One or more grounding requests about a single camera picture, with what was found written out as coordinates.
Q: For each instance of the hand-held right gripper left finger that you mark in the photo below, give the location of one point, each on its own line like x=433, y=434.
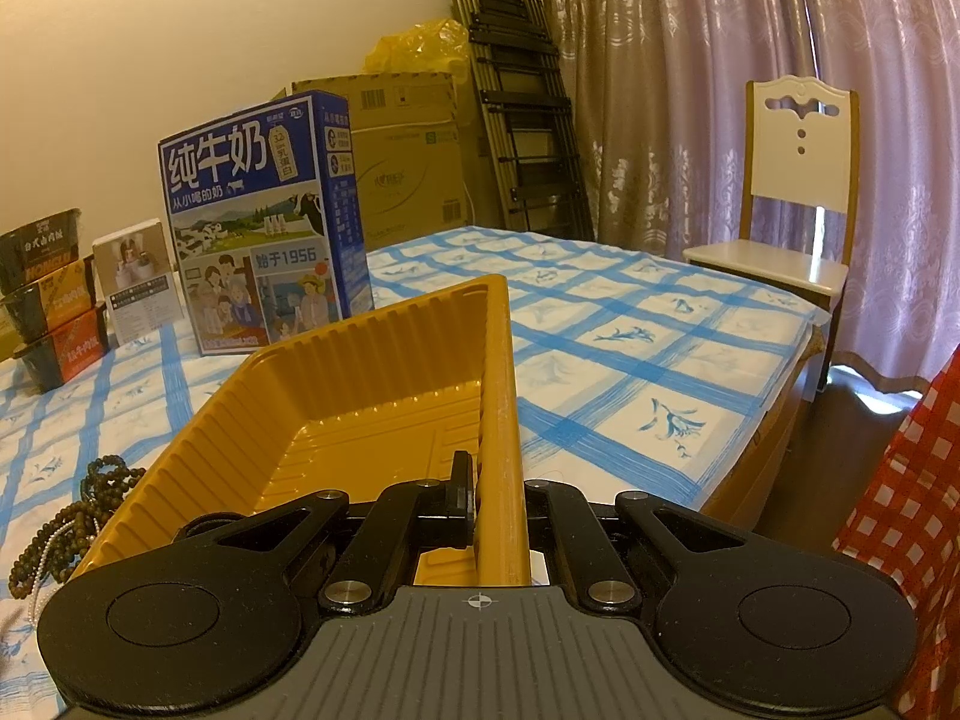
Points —
x=461, y=502

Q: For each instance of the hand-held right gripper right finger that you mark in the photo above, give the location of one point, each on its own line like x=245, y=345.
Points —
x=544, y=510

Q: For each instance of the yellow plastic tray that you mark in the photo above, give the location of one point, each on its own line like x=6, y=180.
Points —
x=360, y=390

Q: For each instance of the wooden table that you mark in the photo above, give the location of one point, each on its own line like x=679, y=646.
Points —
x=765, y=450

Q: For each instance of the printed cardboard box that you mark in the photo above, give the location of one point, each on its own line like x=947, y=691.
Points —
x=420, y=187

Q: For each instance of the blue milk carton box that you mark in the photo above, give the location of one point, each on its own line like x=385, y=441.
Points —
x=255, y=225

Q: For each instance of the red checked cloth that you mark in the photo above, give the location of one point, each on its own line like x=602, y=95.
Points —
x=907, y=510

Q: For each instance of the small white product box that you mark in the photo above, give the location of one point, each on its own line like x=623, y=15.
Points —
x=142, y=285

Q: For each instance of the black folding step ladder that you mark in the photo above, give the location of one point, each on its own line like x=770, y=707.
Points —
x=525, y=112

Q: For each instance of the cardboard box with barcode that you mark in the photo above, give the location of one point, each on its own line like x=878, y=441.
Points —
x=390, y=101

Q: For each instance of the white wooden chair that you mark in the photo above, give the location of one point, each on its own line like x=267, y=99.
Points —
x=799, y=157

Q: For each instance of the yellow-label instant noodle bowl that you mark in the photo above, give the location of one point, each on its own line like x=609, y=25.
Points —
x=52, y=307

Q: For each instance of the yellow plastic bag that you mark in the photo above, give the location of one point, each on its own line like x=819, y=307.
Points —
x=412, y=49

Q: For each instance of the black instant noodle bowl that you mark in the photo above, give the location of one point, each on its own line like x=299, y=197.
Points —
x=37, y=247

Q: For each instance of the pink patterned curtain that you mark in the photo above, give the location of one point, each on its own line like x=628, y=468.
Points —
x=712, y=30

